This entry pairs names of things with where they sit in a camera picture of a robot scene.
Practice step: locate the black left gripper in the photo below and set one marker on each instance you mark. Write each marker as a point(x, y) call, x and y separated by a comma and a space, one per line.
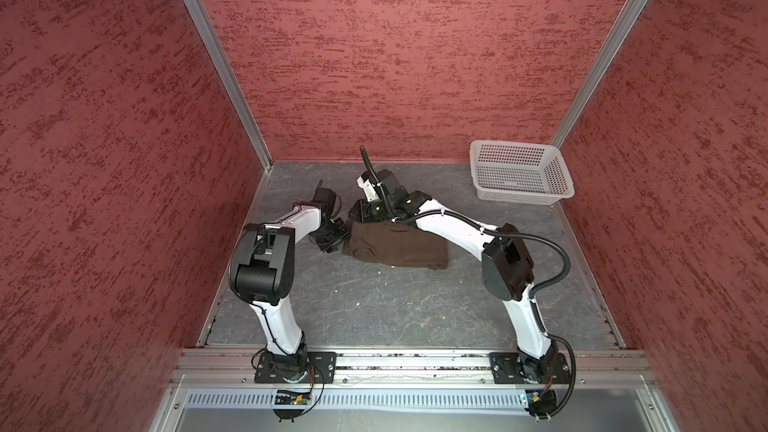
point(343, 235)

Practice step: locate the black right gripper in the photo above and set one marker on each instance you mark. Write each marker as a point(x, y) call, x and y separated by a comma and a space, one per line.
point(363, 212)

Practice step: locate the brown trousers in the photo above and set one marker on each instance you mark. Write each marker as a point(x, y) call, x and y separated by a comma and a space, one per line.
point(396, 245)

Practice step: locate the white plastic basket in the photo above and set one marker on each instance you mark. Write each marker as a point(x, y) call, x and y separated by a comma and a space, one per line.
point(516, 172)

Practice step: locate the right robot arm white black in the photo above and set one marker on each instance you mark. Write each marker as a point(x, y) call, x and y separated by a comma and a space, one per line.
point(506, 264)

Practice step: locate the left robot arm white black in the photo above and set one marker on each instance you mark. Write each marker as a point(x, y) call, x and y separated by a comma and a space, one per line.
point(261, 274)

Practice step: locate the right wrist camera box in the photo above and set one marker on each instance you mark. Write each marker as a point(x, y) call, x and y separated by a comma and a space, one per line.
point(387, 186)

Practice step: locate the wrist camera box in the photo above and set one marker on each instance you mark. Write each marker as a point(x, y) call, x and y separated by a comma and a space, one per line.
point(387, 186)
point(327, 201)

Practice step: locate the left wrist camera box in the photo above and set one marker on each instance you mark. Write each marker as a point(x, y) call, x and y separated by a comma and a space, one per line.
point(327, 201)

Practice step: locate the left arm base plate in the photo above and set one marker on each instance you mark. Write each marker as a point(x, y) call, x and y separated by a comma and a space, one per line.
point(306, 368)

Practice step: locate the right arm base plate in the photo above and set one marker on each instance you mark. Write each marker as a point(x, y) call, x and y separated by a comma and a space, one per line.
point(515, 368)

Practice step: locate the perforated white cable duct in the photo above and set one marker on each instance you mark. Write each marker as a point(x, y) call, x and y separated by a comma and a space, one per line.
point(493, 401)

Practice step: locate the aluminium front rail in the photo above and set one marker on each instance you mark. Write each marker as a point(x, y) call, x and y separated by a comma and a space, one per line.
point(428, 368)

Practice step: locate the left aluminium corner post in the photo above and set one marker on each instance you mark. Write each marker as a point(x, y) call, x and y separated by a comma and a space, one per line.
point(219, 59)

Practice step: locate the aluminium corner post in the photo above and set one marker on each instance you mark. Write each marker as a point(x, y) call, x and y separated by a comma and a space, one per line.
point(219, 59)
point(618, 33)

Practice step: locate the right aluminium corner post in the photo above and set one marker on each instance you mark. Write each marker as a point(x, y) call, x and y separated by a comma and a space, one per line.
point(618, 33)

